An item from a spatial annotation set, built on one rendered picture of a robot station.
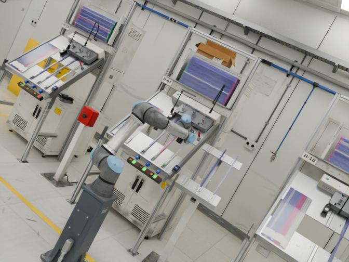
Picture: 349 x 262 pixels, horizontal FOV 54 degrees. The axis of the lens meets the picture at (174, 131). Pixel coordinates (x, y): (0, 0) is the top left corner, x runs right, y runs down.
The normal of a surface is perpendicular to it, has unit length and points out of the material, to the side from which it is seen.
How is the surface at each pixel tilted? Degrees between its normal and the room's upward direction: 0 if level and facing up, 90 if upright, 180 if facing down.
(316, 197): 45
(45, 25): 90
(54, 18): 90
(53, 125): 90
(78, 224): 90
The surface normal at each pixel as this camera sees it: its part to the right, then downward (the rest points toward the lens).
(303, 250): 0.05, -0.67
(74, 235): -0.33, -0.04
